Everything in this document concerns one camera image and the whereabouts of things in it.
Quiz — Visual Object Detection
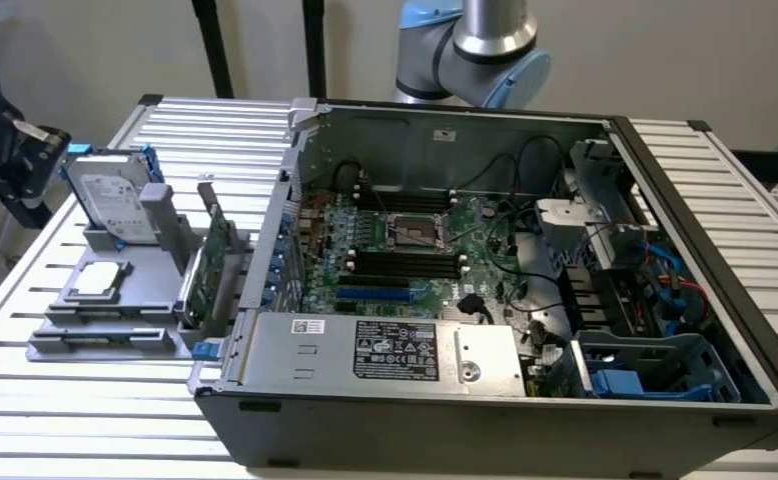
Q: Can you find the black expansion slot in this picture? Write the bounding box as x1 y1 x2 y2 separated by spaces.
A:
331 301 410 314

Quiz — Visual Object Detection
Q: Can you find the blue wire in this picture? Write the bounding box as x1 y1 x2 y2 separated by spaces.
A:
632 238 686 322

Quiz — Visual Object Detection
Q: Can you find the black looped wire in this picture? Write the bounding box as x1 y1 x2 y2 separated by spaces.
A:
330 160 365 202

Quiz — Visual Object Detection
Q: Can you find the blue plastic drive cage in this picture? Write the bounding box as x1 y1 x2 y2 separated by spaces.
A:
569 328 741 402

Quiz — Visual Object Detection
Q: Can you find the black upright post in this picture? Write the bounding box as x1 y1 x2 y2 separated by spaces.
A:
190 0 237 99
299 0 330 100

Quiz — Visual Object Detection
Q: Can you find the green graphics card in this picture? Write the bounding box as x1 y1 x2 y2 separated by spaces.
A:
173 174 239 330

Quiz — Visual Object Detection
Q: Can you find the grey parts rack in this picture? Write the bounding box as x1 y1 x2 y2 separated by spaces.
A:
23 182 257 362

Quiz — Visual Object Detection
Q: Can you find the black open PC case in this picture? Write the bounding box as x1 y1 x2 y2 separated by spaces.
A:
190 97 778 470

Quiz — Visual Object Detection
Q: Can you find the black RAM slot bank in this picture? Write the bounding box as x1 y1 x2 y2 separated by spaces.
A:
351 185 461 212
345 248 468 275

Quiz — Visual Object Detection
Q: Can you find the silver CPU chip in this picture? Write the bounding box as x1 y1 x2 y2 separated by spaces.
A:
70 261 126 297

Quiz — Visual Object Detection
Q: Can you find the CPU socket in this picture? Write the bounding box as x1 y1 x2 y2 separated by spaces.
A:
375 211 457 252

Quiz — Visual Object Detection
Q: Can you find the silver power supply unit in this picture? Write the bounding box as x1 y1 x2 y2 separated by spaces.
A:
234 311 529 400

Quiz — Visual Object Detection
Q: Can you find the blue expansion slot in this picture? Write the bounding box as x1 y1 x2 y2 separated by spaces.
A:
335 285 410 302

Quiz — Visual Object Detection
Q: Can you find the black long wire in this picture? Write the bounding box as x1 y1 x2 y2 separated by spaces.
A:
492 133 570 202

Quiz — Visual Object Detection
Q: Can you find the red wire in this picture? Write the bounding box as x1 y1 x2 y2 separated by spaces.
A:
665 279 710 322

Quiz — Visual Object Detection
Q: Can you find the green RAM stick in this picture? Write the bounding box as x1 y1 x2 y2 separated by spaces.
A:
58 335 163 346

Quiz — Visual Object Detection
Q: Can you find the silver hard disk blue bracket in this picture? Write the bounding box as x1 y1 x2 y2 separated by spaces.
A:
58 143 163 250

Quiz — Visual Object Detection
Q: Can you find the metal disk bay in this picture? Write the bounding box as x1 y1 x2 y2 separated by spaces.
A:
532 138 664 269

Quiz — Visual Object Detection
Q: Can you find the green motherboard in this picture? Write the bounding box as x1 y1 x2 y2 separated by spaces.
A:
291 193 530 322

